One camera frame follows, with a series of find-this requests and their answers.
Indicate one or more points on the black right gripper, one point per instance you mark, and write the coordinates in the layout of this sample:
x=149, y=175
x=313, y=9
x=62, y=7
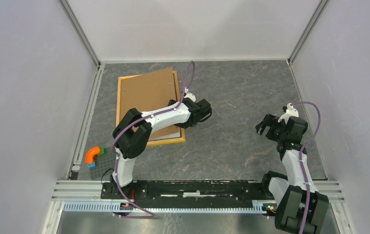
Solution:
x=273, y=122

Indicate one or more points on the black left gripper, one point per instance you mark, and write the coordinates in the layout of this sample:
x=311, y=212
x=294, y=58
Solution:
x=181, y=125

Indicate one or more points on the orange wooden picture frame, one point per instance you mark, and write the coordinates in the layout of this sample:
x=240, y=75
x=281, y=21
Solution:
x=118, y=106

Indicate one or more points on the brown cardboard backing board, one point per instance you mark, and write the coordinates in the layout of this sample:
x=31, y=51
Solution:
x=149, y=93

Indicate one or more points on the printed building photo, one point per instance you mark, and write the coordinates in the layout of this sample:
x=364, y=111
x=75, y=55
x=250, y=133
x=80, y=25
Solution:
x=167, y=133

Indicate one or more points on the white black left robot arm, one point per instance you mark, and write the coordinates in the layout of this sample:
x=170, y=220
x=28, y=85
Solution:
x=133, y=132

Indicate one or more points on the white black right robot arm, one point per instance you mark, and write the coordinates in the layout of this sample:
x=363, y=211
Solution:
x=301, y=208

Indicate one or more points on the green toy brick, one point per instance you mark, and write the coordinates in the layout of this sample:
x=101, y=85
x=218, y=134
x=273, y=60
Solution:
x=102, y=151

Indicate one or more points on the grey lego baseplate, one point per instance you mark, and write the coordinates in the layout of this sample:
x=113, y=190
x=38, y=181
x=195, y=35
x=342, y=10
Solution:
x=103, y=163

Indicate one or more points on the orange curved toy block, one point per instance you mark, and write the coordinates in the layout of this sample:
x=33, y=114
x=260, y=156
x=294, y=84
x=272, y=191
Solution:
x=91, y=154

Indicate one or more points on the blue toy brick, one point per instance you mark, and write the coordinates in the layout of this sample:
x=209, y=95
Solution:
x=91, y=165

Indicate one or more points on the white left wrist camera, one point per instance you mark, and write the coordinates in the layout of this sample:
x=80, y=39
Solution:
x=190, y=96

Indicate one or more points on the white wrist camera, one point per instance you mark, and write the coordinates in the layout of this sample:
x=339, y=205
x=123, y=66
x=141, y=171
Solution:
x=190, y=96
x=289, y=111

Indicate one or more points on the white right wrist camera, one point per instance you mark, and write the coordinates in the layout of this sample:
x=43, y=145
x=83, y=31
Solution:
x=289, y=111

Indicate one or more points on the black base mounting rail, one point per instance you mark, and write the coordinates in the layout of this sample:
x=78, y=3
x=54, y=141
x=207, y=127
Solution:
x=190, y=193

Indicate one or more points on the aluminium extrusion frame rail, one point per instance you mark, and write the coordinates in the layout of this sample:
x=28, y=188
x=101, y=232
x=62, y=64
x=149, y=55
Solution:
x=76, y=207

